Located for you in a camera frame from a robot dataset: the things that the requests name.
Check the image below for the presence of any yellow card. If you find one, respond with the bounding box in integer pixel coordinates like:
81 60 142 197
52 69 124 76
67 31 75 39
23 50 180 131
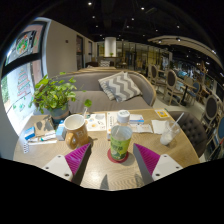
154 108 171 119

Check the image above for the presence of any grey chevron cushion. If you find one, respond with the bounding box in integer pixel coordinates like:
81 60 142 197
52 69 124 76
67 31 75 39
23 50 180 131
97 70 143 103

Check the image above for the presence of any grey curved sofa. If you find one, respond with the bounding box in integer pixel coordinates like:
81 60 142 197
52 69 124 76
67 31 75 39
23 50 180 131
49 69 158 114

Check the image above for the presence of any group of ceiling lights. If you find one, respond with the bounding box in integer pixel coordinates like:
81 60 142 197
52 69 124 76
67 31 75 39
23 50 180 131
86 1 218 54

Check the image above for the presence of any small blue card box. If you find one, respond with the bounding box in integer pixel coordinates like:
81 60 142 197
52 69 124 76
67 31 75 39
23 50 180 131
24 125 36 141

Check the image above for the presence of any blue-white packet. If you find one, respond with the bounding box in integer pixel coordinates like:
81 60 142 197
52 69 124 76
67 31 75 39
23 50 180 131
129 113 145 125

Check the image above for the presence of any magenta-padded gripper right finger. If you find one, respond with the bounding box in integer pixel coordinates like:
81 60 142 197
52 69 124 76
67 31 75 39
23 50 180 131
131 142 184 186

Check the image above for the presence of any yellow-brown ceramic mug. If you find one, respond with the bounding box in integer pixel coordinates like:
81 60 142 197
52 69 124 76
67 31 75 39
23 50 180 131
63 113 90 150

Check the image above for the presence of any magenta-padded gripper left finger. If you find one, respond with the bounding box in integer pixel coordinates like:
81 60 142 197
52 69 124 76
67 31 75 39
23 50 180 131
42 142 92 186

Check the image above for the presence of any green-label clear drink bottle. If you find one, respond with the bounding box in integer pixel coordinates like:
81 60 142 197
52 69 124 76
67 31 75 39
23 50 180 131
109 109 134 162

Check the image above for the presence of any flat round red coaster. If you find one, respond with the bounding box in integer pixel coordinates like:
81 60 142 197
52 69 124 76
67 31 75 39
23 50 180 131
106 148 130 164

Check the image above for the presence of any dark grey tufted chair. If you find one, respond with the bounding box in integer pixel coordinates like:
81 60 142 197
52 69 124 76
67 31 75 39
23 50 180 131
168 110 208 158

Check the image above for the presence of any group of dining chairs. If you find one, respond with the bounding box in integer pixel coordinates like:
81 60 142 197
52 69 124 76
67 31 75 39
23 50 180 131
146 63 224 161

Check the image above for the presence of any small blue-white carton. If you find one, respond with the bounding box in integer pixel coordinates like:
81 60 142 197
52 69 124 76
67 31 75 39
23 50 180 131
55 119 68 141

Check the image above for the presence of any brown paper card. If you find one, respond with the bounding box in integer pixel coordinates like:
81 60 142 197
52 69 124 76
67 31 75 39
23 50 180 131
34 116 56 137

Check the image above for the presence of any white napkin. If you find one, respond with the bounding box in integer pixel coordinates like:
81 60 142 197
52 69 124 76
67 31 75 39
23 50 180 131
151 119 168 135

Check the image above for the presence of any white printed leaflet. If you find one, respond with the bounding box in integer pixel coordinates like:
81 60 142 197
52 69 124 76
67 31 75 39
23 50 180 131
84 113 107 132

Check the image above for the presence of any green potted plant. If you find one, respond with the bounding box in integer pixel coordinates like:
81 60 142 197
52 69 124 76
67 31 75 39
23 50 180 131
29 71 93 123

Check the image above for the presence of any window with festive stickers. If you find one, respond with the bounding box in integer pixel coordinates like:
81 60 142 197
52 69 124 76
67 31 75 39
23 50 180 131
0 21 48 134

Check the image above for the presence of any white tube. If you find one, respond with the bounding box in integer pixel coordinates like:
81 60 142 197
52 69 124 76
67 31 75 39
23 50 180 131
28 131 58 146

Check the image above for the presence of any white box with orange print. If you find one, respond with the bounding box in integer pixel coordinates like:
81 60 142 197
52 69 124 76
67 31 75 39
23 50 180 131
106 111 118 141

